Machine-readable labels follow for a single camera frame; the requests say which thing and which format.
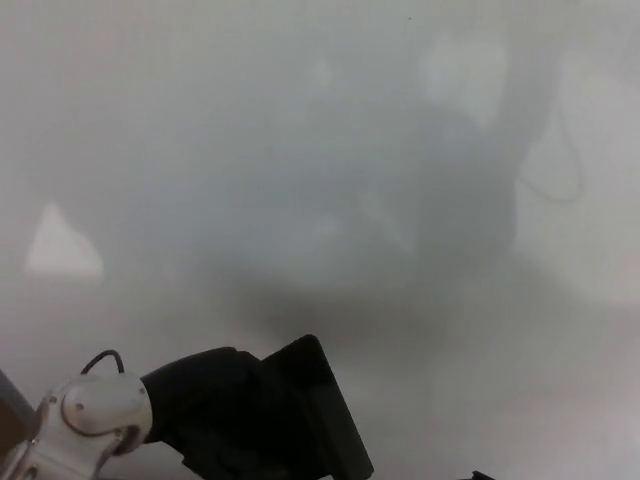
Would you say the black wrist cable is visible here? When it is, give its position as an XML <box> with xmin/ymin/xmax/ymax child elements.
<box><xmin>79</xmin><ymin>349</ymin><xmax>126</xmax><ymax>376</ymax></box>

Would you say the black magnetic marker holder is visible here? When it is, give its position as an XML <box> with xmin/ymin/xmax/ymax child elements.
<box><xmin>259</xmin><ymin>333</ymin><xmax>375</xmax><ymax>480</ymax></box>

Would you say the white whiteboard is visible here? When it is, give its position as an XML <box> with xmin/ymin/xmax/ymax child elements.
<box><xmin>0</xmin><ymin>0</ymin><xmax>640</xmax><ymax>480</ymax></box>

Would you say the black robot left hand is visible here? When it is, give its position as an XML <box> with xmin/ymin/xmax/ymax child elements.
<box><xmin>139</xmin><ymin>346</ymin><xmax>306</xmax><ymax>480</ymax></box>

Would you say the grey whiteboard frame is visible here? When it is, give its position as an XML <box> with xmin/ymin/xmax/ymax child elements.
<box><xmin>0</xmin><ymin>369</ymin><xmax>37</xmax><ymax>419</ymax></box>

